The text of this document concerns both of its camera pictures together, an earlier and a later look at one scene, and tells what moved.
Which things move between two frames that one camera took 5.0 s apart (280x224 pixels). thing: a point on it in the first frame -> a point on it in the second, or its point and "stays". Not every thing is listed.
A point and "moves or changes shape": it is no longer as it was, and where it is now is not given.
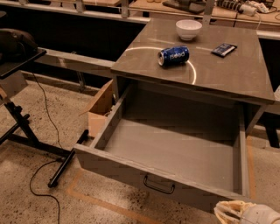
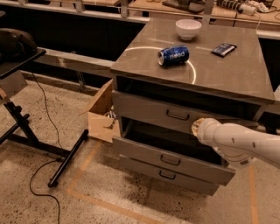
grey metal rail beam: [75, 62] stays
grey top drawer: [185, 147] moves or changes shape
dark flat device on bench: [192, 6] stays
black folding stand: [23, 133] stays
